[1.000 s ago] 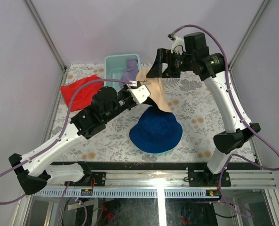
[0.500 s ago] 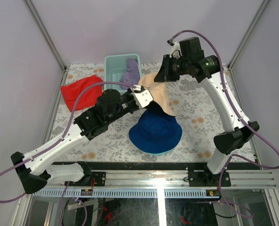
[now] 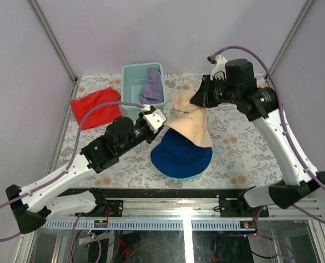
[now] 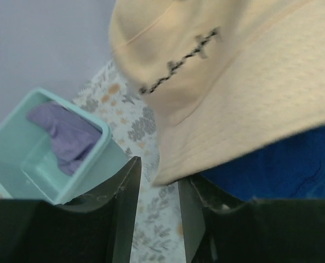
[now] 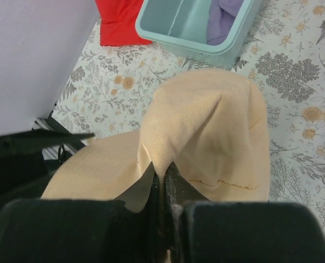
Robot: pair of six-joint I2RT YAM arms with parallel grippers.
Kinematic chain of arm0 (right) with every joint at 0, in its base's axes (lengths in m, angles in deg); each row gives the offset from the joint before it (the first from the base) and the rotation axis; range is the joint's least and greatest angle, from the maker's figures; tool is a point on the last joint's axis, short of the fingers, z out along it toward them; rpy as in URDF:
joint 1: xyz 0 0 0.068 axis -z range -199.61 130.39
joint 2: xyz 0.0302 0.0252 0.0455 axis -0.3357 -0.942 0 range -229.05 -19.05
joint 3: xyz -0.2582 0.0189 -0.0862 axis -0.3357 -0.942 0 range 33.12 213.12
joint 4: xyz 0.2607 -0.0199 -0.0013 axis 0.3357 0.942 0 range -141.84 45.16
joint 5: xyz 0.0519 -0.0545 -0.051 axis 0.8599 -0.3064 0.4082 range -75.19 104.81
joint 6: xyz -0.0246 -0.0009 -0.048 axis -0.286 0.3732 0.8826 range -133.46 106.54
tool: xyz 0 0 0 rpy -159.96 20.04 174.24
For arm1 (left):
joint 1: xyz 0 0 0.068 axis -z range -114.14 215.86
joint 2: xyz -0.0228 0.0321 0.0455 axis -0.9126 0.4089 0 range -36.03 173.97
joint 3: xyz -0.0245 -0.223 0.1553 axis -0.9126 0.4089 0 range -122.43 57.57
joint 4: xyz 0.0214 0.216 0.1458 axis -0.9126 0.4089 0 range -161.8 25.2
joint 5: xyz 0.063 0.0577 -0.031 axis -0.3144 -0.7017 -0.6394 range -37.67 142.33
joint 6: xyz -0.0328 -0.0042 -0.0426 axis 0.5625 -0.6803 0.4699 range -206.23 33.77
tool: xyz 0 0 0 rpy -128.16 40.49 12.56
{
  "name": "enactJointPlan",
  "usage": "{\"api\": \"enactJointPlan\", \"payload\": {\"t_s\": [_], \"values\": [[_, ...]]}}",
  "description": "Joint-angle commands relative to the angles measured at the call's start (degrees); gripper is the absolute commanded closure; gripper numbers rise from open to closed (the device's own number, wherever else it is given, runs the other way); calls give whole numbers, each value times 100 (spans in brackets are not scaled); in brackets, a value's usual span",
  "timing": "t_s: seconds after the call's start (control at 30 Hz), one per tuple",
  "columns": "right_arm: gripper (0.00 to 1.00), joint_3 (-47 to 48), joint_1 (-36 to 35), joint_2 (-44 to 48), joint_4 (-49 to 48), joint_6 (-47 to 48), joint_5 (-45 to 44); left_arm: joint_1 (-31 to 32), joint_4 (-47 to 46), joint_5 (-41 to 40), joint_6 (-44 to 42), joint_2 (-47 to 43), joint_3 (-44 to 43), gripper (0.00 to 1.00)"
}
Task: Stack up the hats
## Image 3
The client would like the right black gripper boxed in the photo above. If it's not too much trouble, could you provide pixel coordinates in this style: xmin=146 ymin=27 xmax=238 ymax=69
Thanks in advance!
xmin=190 ymin=74 xmax=240 ymax=108

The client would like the black beige cap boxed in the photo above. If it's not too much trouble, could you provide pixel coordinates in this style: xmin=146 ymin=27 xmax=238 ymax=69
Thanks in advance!
xmin=166 ymin=89 xmax=213 ymax=148

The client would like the red cloth hat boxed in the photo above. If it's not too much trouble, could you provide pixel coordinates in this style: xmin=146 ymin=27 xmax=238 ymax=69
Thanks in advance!
xmin=70 ymin=86 xmax=122 ymax=131

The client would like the lavender hat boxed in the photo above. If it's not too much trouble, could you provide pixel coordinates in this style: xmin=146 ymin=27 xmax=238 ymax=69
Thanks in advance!
xmin=139 ymin=68 xmax=164 ymax=105

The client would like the dark blue bucket hat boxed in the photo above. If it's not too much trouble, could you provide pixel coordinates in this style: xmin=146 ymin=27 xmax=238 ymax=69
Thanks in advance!
xmin=150 ymin=129 xmax=213 ymax=178

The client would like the teal bucket hat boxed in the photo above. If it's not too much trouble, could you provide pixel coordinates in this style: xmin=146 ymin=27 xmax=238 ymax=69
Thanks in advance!
xmin=166 ymin=174 xmax=201 ymax=181

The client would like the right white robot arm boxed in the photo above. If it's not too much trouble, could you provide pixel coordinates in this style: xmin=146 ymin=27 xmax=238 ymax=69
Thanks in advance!
xmin=190 ymin=55 xmax=325 ymax=216

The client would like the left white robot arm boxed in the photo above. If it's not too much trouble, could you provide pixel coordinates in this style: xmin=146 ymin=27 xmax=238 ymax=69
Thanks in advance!
xmin=5 ymin=105 xmax=167 ymax=234

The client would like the light teal plastic bin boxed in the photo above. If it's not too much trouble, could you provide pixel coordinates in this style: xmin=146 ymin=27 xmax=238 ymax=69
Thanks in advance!
xmin=121 ymin=62 xmax=168 ymax=121

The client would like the floral table mat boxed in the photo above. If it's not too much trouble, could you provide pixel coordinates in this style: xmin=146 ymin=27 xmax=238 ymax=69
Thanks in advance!
xmin=52 ymin=73 xmax=282 ymax=189

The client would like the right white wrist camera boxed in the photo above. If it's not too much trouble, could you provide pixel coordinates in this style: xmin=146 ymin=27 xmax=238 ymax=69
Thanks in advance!
xmin=207 ymin=55 xmax=227 ymax=81

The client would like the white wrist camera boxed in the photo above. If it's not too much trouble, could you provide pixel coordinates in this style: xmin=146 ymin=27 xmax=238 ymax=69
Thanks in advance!
xmin=141 ymin=104 xmax=167 ymax=134
xmin=207 ymin=55 xmax=227 ymax=81

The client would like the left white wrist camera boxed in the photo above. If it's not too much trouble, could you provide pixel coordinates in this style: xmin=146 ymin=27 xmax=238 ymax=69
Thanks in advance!
xmin=141 ymin=104 xmax=167 ymax=134

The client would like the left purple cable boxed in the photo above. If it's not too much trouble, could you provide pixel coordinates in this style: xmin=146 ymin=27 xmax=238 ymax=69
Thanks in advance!
xmin=0 ymin=101 xmax=152 ymax=263

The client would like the purple cable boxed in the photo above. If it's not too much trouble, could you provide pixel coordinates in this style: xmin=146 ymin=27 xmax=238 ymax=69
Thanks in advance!
xmin=0 ymin=101 xmax=152 ymax=263
xmin=214 ymin=45 xmax=325 ymax=263

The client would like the aluminium front rail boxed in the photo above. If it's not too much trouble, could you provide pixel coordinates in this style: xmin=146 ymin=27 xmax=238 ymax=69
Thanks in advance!
xmin=27 ymin=197 xmax=322 ymax=220

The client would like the left aluminium frame post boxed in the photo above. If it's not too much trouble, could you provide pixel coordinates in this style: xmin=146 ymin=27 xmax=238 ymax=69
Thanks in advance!
xmin=27 ymin=0 xmax=78 ymax=84

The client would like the aluminium frame post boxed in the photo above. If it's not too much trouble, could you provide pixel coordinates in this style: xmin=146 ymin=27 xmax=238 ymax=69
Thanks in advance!
xmin=270 ymin=0 xmax=317 ymax=75
xmin=27 ymin=0 xmax=78 ymax=84

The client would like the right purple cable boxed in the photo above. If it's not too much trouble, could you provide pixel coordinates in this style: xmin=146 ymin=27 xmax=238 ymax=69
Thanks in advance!
xmin=214 ymin=45 xmax=325 ymax=263

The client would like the right aluminium frame post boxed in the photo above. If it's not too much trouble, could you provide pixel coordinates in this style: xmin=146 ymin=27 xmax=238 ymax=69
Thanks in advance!
xmin=270 ymin=0 xmax=317 ymax=75

